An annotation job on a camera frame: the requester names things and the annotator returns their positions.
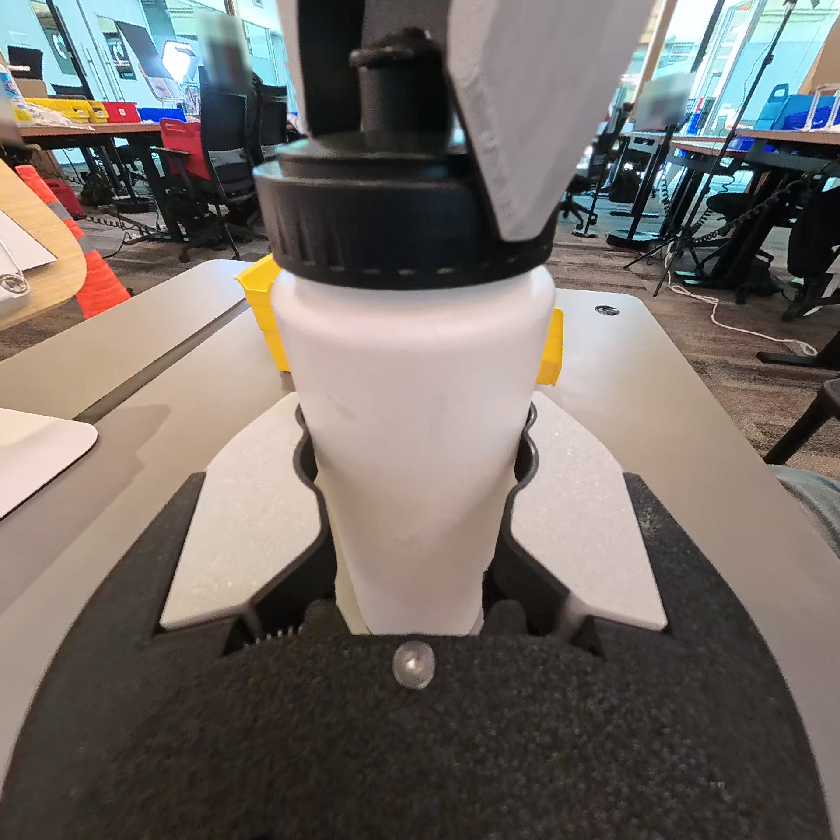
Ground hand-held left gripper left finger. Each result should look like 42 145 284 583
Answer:
159 392 337 634

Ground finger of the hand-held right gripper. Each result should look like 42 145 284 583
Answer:
276 0 368 139
446 0 657 244

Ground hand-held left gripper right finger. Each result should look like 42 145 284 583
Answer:
495 392 669 641

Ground black bottle lid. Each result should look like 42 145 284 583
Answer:
252 28 555 291

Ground white plastic bottle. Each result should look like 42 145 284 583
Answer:
271 262 557 636

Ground yellow plastic bin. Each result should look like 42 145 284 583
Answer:
235 255 565 387

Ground black office chair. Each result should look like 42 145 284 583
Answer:
764 377 840 467
561 131 631 231
180 66 270 263

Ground red office chair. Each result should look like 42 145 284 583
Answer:
159 118 214 181

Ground yellow storage bin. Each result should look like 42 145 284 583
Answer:
26 98 109 123

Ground person's grey trousers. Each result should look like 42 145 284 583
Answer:
774 465 840 559

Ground long brown desk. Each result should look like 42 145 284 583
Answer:
663 128 840 290

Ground white wipes canister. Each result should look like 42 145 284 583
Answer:
0 66 30 122

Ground orange traffic cone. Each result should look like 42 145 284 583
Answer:
16 164 132 320

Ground printed instruction sheet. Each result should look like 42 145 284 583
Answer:
0 210 59 303

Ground thin white cable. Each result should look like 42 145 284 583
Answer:
666 269 821 358

